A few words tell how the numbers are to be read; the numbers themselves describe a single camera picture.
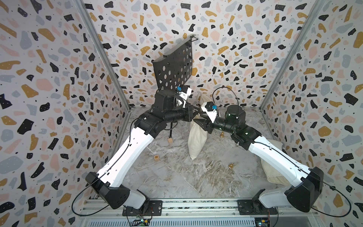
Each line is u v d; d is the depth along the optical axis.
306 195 0.39
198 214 0.73
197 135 0.78
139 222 0.72
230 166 0.88
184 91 0.56
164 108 0.49
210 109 0.56
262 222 0.72
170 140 1.00
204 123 0.61
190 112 0.55
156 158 0.90
